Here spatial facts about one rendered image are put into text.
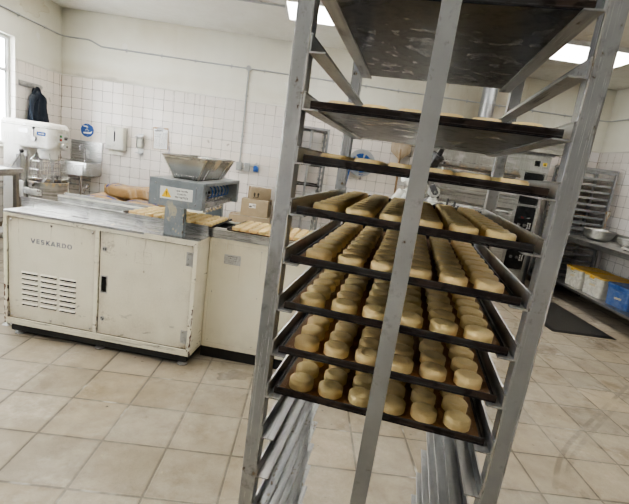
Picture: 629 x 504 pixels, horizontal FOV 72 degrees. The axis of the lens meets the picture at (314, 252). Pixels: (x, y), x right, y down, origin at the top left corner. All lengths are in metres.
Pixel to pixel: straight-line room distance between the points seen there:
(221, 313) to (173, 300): 0.33
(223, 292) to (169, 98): 4.61
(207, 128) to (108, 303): 4.31
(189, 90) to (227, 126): 0.74
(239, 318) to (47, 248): 1.28
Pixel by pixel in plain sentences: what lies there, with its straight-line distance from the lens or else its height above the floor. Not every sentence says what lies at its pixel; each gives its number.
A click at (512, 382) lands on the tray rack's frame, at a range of 0.83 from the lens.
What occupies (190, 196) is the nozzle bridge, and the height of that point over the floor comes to 1.10.
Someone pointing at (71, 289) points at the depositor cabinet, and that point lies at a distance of 3.15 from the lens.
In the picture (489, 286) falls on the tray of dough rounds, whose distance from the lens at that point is 0.80.
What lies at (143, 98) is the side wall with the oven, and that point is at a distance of 7.18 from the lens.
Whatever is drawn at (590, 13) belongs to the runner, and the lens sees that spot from 0.81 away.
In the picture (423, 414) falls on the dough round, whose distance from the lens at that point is 0.89.
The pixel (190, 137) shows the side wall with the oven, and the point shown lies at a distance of 6.93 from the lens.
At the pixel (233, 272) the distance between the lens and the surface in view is 2.82.
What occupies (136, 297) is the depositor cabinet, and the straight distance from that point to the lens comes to 2.93.
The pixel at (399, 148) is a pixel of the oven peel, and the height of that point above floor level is 1.74.
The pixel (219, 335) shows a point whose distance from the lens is 2.99.
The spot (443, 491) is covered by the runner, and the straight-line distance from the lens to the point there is 1.22.
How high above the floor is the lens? 1.41
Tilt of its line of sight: 12 degrees down
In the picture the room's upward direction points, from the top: 8 degrees clockwise
